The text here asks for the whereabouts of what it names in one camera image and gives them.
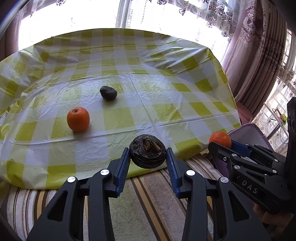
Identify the dark wrinkled round fruit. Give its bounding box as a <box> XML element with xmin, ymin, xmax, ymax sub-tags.
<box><xmin>129</xmin><ymin>134</ymin><xmax>166</xmax><ymax>169</ymax></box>

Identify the orange with stem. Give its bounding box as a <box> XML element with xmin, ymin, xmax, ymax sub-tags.
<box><xmin>67</xmin><ymin>107</ymin><xmax>90</xmax><ymax>132</ymax></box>

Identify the black wrinkled avocado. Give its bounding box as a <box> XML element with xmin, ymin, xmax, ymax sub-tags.
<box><xmin>100</xmin><ymin>86</ymin><xmax>117</xmax><ymax>101</ymax></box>

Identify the person right hand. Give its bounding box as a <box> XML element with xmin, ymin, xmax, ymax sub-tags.
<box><xmin>253</xmin><ymin>204</ymin><xmax>294</xmax><ymax>235</ymax></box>

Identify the purple white cardboard box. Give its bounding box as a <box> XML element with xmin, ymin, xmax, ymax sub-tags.
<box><xmin>212</xmin><ymin>123</ymin><xmax>273</xmax><ymax>177</ymax></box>

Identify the striped towel cushion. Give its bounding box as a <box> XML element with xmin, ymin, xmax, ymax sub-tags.
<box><xmin>0</xmin><ymin>152</ymin><xmax>255</xmax><ymax>241</ymax></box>

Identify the yellow checkered plastic tablecloth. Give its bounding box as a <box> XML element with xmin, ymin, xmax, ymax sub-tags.
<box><xmin>1</xmin><ymin>29</ymin><xmax>240</xmax><ymax>189</ymax></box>

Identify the pink curtain right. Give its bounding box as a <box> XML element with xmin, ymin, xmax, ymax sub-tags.
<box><xmin>222</xmin><ymin>1</ymin><xmax>287</xmax><ymax>116</ymax></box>

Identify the white lace sheer curtain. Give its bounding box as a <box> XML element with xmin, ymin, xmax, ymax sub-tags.
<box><xmin>16</xmin><ymin>1</ymin><xmax>241</xmax><ymax>49</ymax></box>

